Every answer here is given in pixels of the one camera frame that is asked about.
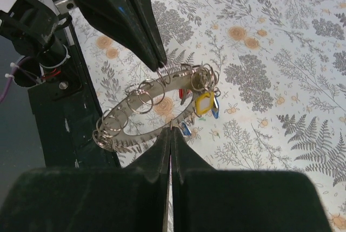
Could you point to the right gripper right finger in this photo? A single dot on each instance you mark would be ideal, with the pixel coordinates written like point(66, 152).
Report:
point(206, 199)

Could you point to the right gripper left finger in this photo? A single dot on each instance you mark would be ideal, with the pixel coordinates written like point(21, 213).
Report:
point(134, 198)

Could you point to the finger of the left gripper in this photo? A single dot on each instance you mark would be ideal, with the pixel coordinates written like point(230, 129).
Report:
point(108, 13)
point(148, 44)

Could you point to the blue key tag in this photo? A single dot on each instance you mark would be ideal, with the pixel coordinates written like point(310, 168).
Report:
point(215, 108)
point(185, 130)

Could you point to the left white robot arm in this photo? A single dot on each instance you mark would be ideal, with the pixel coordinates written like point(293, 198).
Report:
point(31, 26)

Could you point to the yellow key tag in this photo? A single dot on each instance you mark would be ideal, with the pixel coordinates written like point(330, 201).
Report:
point(204, 103)

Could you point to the red key tag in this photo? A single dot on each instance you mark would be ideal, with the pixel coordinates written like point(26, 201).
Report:
point(183, 95)

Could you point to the floral table mat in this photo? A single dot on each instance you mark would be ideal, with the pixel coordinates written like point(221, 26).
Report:
point(281, 66)

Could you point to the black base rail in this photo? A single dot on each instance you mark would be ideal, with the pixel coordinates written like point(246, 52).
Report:
point(66, 110)

